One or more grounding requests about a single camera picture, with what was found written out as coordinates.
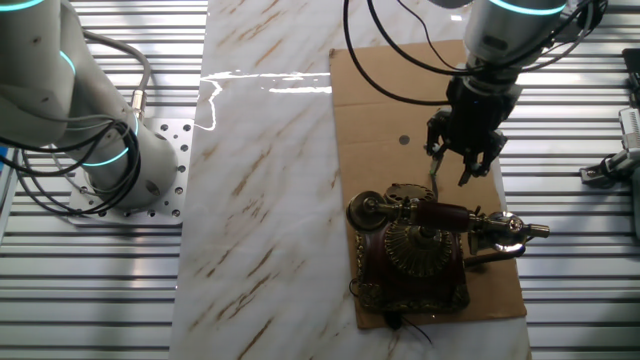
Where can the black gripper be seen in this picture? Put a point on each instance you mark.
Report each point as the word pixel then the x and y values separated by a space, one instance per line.
pixel 475 117

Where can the black screwdriver green cap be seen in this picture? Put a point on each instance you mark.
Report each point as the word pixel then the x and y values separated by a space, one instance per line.
pixel 434 184

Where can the brown cardboard sheet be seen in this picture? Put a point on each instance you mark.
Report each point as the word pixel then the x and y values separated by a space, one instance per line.
pixel 260 200
pixel 370 165

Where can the silver ribbed camera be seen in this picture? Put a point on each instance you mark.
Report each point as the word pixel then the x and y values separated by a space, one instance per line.
pixel 631 127

